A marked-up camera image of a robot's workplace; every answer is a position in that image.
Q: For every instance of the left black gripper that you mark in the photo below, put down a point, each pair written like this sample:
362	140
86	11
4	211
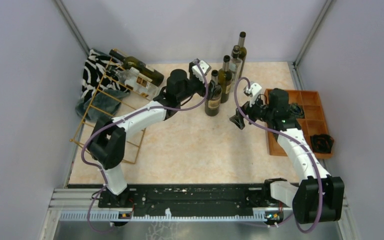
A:
212	88

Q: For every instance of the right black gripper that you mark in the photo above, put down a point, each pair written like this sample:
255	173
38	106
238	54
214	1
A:
248	110

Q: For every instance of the dark labelled wine bottle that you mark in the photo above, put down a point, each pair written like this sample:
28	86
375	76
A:
212	108

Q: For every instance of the dark green wine bottle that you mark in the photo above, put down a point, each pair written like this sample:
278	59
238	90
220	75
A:
129	62

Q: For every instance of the clear glass liquor bottle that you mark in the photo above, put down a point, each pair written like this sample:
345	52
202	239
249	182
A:
133	80

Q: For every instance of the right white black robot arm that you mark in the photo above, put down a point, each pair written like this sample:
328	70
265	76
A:
318	197

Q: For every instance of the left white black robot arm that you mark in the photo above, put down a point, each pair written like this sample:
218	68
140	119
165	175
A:
107	143

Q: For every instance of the olive green wine bottle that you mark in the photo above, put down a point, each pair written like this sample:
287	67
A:
225	79

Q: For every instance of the clear tall glass bottle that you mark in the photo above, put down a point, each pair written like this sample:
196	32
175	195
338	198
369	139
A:
235	65

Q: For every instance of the green bottle grey capsule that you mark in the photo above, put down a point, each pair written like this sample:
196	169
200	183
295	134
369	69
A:
242	51

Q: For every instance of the dark green rosette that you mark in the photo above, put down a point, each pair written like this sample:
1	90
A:
297	111

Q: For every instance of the black rosette front compartment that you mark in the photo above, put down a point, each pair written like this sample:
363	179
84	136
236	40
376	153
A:
322	143

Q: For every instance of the grey green fluffy cloth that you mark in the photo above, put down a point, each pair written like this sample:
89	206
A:
105	103

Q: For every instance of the zebra pattern cloth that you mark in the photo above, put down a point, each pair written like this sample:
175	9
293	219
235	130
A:
94	69

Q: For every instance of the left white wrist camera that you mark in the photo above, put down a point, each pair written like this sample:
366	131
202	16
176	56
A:
200	69

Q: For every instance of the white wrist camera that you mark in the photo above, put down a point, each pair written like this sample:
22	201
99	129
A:
200	69
253	92

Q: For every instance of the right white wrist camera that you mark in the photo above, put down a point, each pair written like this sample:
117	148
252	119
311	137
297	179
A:
253	92

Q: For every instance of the gold wire wine rack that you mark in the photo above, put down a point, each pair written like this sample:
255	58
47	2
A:
83	122

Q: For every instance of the grey slotted cable duct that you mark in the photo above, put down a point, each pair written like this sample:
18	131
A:
116	216

